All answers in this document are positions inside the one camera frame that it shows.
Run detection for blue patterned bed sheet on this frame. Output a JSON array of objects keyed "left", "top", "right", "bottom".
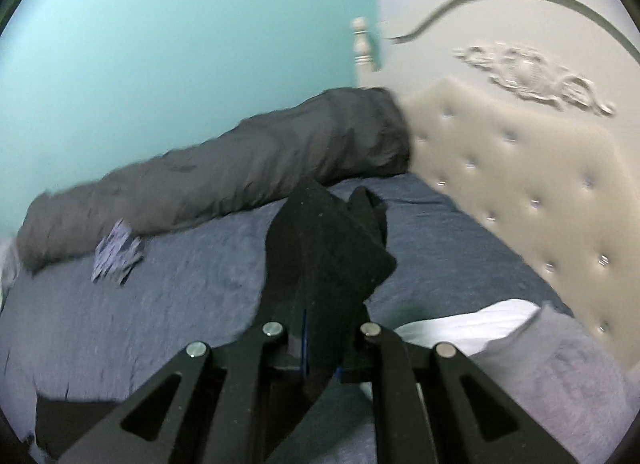
[{"left": 1, "top": 174, "right": 562, "bottom": 463}]

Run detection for small blue crumpled cloth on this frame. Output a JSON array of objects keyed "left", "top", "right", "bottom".
[{"left": 91, "top": 219, "right": 144, "bottom": 285}]

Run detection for white black folded garment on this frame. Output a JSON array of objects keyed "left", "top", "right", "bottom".
[{"left": 394, "top": 298, "right": 540, "bottom": 356}]

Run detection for cream tufted headboard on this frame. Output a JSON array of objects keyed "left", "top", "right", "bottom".
[{"left": 352, "top": 0, "right": 639, "bottom": 369}]

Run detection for dark grey rolled duvet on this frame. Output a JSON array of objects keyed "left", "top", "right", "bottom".
[{"left": 16, "top": 88, "right": 410, "bottom": 271}]

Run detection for light grey blanket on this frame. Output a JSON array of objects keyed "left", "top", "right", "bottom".
[{"left": 0, "top": 239, "right": 21, "bottom": 293}]

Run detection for grey folded sweatpants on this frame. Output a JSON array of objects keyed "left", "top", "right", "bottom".
[{"left": 472, "top": 304, "right": 639, "bottom": 463}]

